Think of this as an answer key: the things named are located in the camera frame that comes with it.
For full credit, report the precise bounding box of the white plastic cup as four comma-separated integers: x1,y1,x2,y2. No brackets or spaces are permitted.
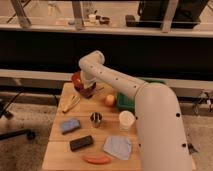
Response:
119,111,135,130

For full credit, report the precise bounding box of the blue sponge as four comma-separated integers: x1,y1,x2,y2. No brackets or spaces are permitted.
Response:
60,118,80,134

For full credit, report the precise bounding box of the green plastic tray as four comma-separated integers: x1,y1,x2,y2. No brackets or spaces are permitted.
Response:
116,92,135,112

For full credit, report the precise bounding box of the orange sausage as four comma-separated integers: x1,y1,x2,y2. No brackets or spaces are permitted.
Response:
82,156,111,165

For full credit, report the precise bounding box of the white cup on shelf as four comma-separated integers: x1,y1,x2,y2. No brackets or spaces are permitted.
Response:
89,14,96,23

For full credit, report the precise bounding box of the black office chair base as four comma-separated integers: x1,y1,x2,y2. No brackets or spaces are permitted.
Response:
0,93,36,141

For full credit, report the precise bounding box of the metal cup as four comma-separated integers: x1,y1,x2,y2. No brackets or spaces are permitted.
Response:
90,112,102,128

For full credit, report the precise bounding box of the dark bowl on shelf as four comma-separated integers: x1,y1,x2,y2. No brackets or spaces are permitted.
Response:
99,17,110,25

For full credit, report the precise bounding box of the black rectangular block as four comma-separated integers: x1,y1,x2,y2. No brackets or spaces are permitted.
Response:
70,135,94,151

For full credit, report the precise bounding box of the black box on shelf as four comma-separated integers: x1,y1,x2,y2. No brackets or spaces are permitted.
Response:
125,15,136,27

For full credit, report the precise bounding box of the red bowl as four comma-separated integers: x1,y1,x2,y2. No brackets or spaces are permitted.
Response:
71,71,96,99

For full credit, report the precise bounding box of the orange round fruit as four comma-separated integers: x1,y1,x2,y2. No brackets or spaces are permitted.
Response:
105,94,116,107

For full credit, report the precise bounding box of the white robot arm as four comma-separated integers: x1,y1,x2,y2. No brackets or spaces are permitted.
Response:
79,51,192,171

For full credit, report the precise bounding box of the light blue cloth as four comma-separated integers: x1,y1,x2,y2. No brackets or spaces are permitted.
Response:
103,136,132,160

